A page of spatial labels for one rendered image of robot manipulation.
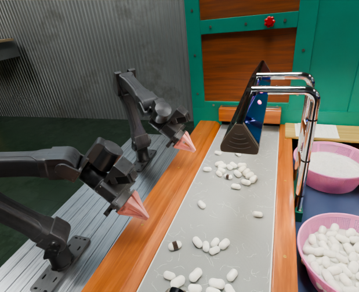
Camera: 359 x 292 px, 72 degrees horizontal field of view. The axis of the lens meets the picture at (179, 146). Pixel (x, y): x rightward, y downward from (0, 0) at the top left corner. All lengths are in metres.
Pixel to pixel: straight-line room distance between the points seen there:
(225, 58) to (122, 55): 2.30
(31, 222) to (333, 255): 0.79
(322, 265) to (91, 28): 3.39
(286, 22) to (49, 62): 3.49
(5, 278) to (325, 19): 1.46
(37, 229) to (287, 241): 0.66
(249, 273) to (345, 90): 0.93
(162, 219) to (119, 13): 2.88
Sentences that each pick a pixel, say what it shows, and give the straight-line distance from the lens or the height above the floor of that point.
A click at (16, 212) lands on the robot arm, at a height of 0.91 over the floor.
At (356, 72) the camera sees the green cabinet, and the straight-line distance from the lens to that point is 1.33.
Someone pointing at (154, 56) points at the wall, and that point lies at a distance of 3.26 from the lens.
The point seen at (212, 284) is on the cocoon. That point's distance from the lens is 0.66.
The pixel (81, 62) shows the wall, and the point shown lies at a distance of 3.83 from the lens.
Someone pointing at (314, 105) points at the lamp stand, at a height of 1.07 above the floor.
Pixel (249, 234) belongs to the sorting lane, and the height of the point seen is 0.74.
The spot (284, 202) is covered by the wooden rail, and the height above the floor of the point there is 0.77.
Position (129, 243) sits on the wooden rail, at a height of 0.77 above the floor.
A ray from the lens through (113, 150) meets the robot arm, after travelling 0.63.
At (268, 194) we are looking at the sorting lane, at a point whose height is 0.74.
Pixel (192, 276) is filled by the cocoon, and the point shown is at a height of 0.76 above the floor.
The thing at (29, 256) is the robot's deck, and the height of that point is 0.67.
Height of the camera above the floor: 1.32
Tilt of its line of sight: 29 degrees down
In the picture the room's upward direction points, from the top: 7 degrees counter-clockwise
